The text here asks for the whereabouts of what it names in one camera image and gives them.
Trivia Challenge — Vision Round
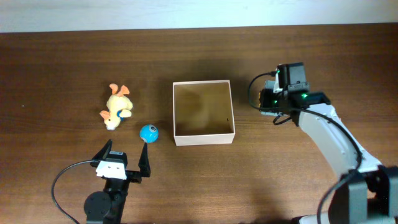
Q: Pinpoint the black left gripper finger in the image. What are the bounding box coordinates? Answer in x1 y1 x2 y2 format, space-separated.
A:
90 139 113 167
138 142 151 177

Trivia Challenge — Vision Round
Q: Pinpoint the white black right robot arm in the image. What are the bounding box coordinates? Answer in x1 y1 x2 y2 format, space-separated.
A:
259 63 397 223

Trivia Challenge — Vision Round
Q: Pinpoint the yellow plush duck toy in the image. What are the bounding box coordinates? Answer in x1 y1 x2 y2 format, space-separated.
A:
99 83 134 131

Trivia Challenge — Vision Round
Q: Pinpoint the pink cardboard box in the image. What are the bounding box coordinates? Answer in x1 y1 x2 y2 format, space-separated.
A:
172 80 236 146

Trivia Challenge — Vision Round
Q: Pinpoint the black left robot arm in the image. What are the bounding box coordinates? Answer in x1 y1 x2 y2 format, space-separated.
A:
84 140 151 223

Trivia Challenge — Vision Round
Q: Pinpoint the blue ball toy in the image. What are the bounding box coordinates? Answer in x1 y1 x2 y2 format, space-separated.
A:
139 124 159 144

